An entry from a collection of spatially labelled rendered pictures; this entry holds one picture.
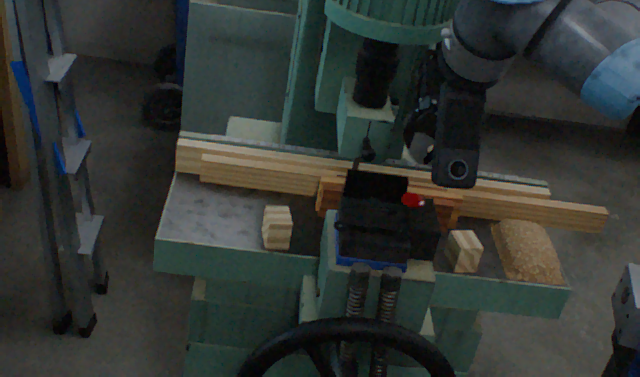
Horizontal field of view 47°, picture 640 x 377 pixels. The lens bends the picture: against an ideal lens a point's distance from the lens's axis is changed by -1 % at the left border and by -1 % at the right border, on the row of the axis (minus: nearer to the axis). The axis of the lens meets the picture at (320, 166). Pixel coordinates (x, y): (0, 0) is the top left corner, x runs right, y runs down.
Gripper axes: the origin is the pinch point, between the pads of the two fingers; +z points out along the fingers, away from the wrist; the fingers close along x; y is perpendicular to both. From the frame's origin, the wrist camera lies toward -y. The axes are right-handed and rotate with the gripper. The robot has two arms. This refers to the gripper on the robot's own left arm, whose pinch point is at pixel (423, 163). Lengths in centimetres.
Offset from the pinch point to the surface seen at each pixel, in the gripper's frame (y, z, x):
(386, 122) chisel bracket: 10.2, 7.6, 3.5
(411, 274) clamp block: -12.5, 6.8, -0.4
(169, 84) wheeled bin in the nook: 120, 172, 59
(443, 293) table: -9.9, 19.2, -8.2
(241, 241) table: -6.7, 17.1, 21.5
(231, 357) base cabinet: -18.7, 34.5, 20.7
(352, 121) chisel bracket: 9.9, 8.1, 8.3
